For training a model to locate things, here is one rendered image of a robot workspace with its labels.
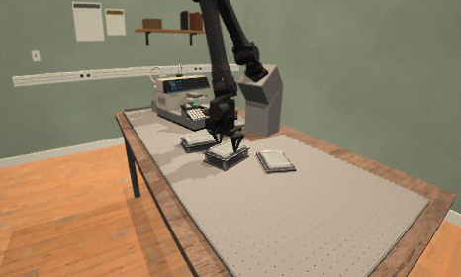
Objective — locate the white well plate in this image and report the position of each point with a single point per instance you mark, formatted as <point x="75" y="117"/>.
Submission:
<point x="198" y="138"/>
<point x="275" y="158"/>
<point x="224" y="148"/>

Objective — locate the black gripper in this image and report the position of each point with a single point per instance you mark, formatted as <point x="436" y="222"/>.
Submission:
<point x="235" y="139"/>

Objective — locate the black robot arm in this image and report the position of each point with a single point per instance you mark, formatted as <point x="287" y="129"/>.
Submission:
<point x="245" y="53"/>

